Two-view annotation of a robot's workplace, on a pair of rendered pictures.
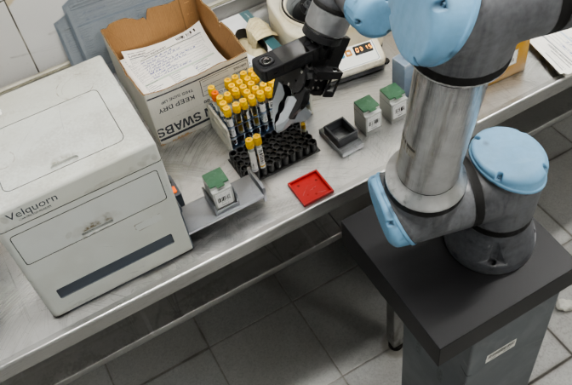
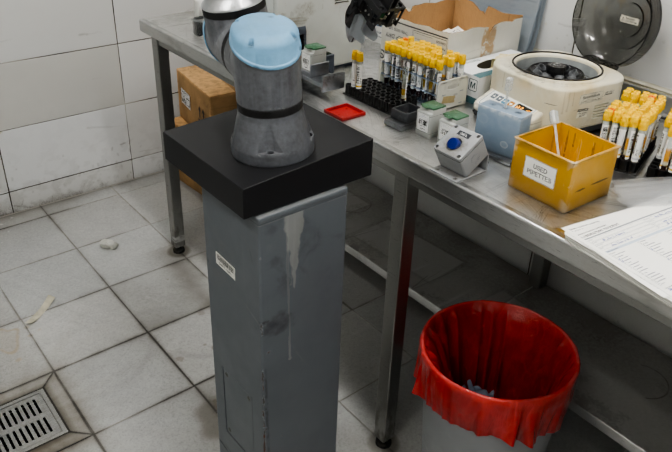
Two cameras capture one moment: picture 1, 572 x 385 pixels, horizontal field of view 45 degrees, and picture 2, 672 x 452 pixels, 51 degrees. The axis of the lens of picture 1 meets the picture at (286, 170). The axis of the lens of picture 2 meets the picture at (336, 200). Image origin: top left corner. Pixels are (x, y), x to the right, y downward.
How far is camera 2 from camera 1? 1.60 m
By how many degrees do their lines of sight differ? 57
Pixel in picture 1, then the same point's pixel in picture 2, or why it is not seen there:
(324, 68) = not seen: outside the picture
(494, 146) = (267, 19)
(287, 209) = (320, 106)
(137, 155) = not seen: outside the picture
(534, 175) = (238, 34)
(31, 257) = not seen: outside the picture
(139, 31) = (475, 20)
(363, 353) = (367, 416)
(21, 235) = not seen: outside the picture
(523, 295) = (209, 163)
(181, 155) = (371, 72)
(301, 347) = (365, 369)
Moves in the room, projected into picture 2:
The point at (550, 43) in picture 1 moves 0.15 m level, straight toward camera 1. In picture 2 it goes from (619, 225) to (528, 213)
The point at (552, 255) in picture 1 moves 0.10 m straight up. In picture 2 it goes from (253, 176) to (251, 122)
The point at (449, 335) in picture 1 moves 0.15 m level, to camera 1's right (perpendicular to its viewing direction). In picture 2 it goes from (175, 134) to (183, 169)
